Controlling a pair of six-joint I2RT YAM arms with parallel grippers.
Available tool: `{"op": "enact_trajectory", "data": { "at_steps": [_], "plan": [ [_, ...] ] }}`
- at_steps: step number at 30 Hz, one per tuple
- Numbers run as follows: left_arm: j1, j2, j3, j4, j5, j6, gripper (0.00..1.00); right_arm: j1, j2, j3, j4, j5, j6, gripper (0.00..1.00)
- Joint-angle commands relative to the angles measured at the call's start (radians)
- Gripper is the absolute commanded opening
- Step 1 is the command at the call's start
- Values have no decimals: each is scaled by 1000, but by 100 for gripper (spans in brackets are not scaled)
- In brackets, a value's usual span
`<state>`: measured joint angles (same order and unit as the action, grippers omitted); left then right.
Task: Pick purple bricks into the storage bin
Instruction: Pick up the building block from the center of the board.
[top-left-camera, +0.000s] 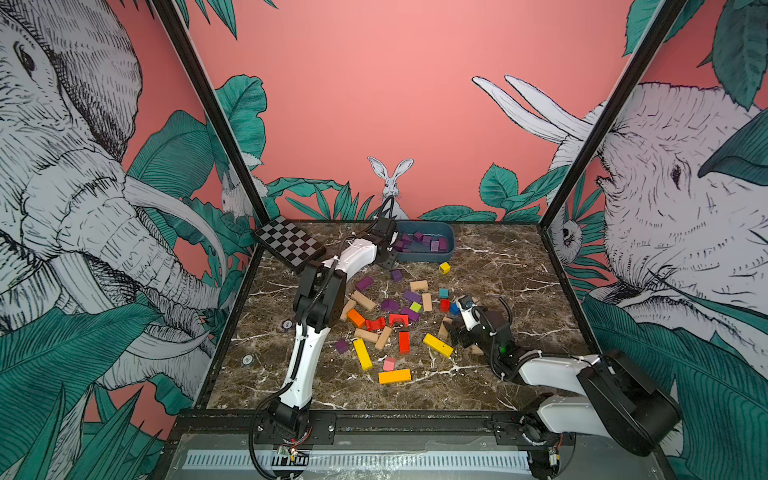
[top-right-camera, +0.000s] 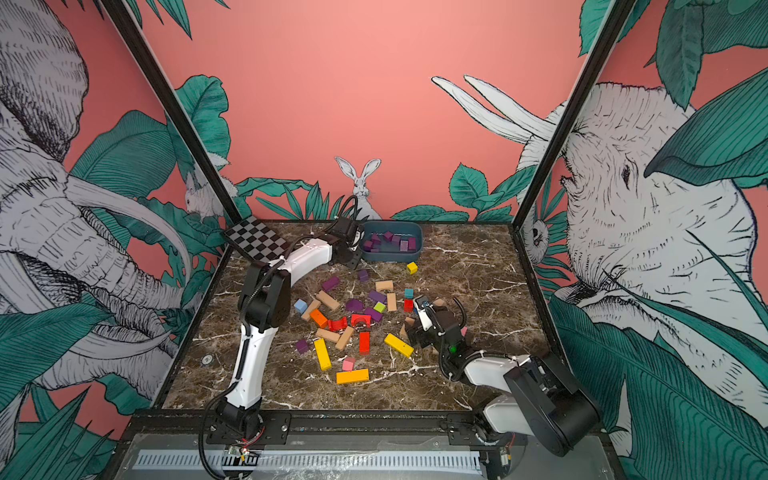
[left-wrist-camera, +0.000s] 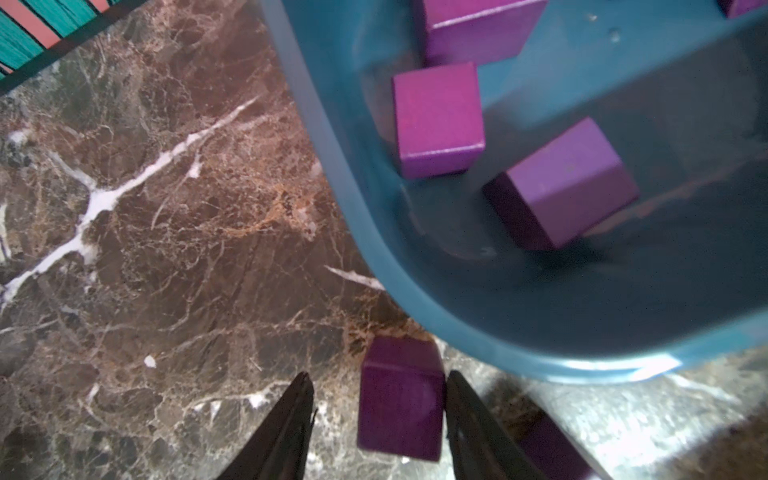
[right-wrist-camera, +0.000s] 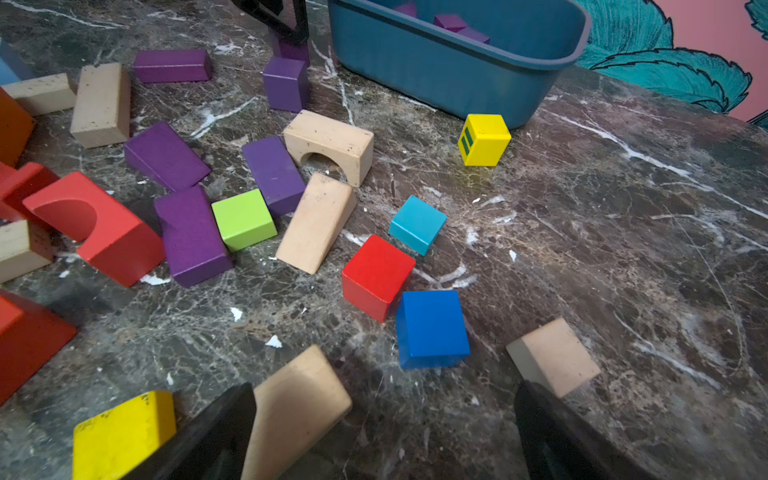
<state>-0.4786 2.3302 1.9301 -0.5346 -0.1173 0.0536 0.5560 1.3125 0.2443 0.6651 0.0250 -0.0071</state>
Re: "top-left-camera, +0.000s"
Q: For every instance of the natural wood plank brick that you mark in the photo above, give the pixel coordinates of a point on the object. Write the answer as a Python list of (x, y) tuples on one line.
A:
[(427, 302)]

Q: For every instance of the red arch brick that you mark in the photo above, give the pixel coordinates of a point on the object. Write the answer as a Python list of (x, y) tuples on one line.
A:
[(398, 320)]

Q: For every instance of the pink small brick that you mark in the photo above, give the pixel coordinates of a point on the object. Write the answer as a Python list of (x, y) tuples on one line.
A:
[(389, 364)]

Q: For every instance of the black frame post left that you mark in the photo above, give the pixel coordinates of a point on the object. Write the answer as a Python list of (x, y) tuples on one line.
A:
[(176, 31)]

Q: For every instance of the natural wood upright plank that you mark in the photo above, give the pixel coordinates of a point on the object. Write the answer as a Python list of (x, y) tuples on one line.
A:
[(350, 304)]

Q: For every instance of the purple rectangular brick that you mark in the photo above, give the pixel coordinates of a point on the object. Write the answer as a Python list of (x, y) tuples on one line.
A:
[(364, 284)]

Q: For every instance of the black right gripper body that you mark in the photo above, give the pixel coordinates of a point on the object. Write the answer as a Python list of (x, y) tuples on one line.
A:
[(476, 337)]

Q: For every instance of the orange rectangular brick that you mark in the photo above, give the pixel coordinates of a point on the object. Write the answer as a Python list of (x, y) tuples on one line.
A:
[(356, 318)]

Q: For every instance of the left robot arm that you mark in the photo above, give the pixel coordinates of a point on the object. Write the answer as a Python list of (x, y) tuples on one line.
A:
[(317, 305)]

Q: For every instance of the purple long brick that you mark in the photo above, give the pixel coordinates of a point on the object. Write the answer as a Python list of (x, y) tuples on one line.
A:
[(412, 296), (412, 315)]

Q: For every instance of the natural wood front plank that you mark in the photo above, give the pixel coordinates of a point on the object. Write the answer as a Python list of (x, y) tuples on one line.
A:
[(366, 335)]

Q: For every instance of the black frame post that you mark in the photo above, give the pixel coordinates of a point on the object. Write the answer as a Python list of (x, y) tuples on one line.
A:
[(176, 31), (656, 31)]

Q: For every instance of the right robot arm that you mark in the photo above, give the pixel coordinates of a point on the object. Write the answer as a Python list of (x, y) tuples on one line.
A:
[(605, 394)]

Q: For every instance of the red rectangular brick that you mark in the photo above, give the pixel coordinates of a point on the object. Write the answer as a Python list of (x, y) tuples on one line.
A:
[(404, 342)]

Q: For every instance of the red curved brick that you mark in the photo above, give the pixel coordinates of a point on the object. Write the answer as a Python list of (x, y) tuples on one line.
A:
[(376, 325)]

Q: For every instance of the black white chessboard box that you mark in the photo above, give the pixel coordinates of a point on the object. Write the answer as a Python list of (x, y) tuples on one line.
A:
[(289, 243)]

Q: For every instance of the black frame post right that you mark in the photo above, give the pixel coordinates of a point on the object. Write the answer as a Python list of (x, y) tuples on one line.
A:
[(656, 31)]

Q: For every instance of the natural wood block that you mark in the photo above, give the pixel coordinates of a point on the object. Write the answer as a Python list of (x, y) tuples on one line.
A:
[(443, 332)]

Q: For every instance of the yellow tilted long brick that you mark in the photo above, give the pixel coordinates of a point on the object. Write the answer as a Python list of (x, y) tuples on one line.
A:
[(438, 345)]

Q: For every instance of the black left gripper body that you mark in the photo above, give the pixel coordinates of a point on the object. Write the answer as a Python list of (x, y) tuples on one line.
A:
[(388, 260)]

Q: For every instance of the teal plastic storage bin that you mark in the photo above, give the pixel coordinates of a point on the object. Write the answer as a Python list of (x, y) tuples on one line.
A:
[(417, 241)]

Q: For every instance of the long natural wood brick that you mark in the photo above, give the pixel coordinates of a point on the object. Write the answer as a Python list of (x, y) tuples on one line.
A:
[(363, 300)]

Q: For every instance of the orange long flat brick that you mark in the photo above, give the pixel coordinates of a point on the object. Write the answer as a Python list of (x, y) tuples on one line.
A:
[(395, 376)]

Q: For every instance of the purple long brick lower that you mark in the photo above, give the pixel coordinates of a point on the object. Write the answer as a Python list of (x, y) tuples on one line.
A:
[(412, 315)]

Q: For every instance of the natural wood arch brick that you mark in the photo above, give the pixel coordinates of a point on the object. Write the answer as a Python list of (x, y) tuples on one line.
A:
[(419, 286)]

